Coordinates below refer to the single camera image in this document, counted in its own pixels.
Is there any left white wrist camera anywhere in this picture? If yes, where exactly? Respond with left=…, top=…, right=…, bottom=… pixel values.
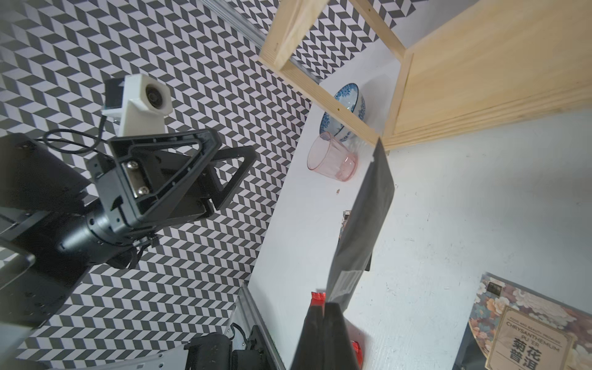
left=102, top=74, right=173, bottom=137

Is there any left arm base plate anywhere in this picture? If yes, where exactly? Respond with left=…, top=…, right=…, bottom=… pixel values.
left=184, top=323, right=285, bottom=370

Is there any black floral tea bag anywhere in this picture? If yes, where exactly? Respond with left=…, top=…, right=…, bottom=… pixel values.
left=339, top=211, right=351, bottom=237
left=453, top=274, right=591, bottom=369
left=326, top=140, right=395, bottom=311

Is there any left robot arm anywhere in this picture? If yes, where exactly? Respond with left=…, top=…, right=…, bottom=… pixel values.
left=1, top=129, right=257, bottom=328

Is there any blue white ceramic bowl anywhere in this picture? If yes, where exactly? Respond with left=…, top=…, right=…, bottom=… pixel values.
left=318, top=82, right=367, bottom=143

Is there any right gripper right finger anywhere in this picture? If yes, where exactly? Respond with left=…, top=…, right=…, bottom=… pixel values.
left=323, top=302, right=359, bottom=370

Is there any red tea bag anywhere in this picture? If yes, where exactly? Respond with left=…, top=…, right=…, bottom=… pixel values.
left=351, top=340, right=363, bottom=369
left=310, top=292, right=326, bottom=307

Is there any pink transparent cup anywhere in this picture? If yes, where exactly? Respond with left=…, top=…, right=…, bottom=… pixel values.
left=307, top=132, right=358, bottom=182

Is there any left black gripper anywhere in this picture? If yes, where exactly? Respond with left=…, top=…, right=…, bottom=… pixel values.
left=87, top=129, right=257, bottom=231

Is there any wooden two-tier shelf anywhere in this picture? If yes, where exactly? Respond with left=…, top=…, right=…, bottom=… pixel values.
left=260, top=1, right=591, bottom=150

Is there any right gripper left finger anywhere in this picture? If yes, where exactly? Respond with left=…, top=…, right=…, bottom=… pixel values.
left=291, top=305, right=324, bottom=370

